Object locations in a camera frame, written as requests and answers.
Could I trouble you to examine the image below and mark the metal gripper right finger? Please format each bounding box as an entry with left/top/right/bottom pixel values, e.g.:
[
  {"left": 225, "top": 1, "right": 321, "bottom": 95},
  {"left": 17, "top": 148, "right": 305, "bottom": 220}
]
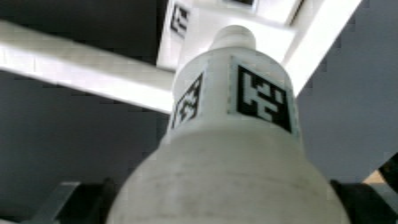
[{"left": 331, "top": 153, "right": 398, "bottom": 224}]

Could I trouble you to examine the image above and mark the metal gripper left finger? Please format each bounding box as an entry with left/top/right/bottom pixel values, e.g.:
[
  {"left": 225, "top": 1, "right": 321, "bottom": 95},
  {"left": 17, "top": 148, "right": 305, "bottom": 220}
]
[{"left": 22, "top": 178, "right": 116, "bottom": 224}]

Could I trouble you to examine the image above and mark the white lamp bulb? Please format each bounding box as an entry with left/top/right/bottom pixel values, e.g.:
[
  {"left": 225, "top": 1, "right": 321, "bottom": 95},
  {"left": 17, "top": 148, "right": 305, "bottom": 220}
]
[{"left": 107, "top": 26, "right": 351, "bottom": 224}]

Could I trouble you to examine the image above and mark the white lamp base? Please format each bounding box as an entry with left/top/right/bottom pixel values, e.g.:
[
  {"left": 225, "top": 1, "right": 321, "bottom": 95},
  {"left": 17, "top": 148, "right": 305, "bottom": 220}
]
[{"left": 157, "top": 0, "right": 303, "bottom": 70}]

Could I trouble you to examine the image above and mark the white table border frame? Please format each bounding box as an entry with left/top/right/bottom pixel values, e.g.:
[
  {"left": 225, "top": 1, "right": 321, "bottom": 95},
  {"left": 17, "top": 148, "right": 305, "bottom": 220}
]
[{"left": 0, "top": 0, "right": 361, "bottom": 113}]

